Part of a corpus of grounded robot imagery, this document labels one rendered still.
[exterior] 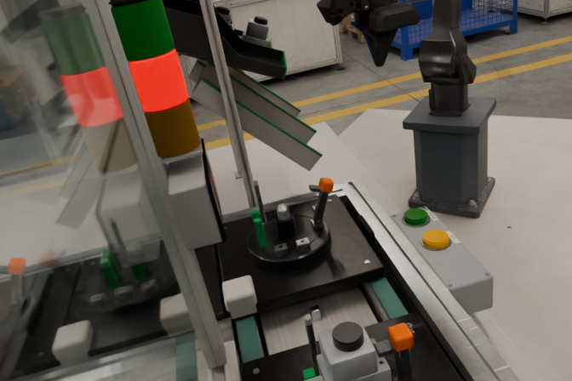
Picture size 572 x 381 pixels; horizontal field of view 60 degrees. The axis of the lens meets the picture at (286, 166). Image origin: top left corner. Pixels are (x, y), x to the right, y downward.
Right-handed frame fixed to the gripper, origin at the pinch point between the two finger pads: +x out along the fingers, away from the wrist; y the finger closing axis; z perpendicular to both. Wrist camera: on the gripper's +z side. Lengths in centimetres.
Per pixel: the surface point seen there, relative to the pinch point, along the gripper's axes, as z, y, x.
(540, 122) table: -56, -34, 40
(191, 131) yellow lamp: 29.7, 25.6, -2.6
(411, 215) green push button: -0.8, 6.5, 28.2
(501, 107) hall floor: -169, -225, 125
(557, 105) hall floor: -200, -207, 125
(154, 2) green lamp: 29.7, 25.7, -15.2
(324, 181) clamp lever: 12.9, 5.6, 18.1
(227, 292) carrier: 31.6, 15.3, 26.3
